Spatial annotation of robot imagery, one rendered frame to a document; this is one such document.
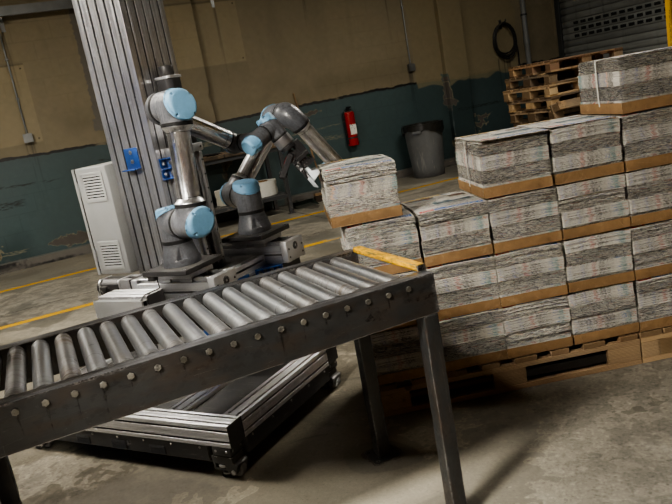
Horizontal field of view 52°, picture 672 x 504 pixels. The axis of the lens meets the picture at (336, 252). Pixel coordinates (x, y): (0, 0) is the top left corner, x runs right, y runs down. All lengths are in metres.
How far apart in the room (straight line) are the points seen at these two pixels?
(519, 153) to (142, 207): 1.55
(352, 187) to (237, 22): 6.99
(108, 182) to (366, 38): 7.55
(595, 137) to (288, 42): 7.16
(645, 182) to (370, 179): 1.13
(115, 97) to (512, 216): 1.67
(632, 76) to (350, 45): 7.37
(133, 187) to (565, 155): 1.76
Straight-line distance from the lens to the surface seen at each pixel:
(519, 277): 2.92
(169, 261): 2.67
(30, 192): 9.01
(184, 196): 2.54
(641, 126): 3.04
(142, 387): 1.76
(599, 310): 3.10
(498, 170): 2.82
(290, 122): 3.16
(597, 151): 2.96
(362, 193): 2.71
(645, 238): 3.12
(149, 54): 2.95
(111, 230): 3.07
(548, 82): 9.08
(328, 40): 9.96
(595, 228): 3.01
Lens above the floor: 1.33
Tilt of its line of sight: 13 degrees down
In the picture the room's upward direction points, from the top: 10 degrees counter-clockwise
